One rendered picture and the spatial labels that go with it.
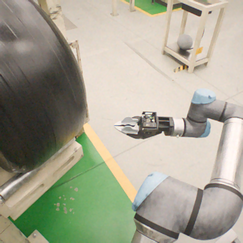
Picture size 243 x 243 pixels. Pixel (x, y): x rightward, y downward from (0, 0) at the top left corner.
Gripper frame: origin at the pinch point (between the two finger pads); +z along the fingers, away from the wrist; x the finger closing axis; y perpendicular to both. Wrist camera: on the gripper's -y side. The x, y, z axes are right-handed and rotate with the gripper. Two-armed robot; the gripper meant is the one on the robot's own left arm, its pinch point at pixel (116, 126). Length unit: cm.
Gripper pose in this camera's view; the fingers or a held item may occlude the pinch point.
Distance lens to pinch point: 84.1
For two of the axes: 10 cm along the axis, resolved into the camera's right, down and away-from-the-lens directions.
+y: 1.4, -4.2, -9.0
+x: 0.1, 9.1, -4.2
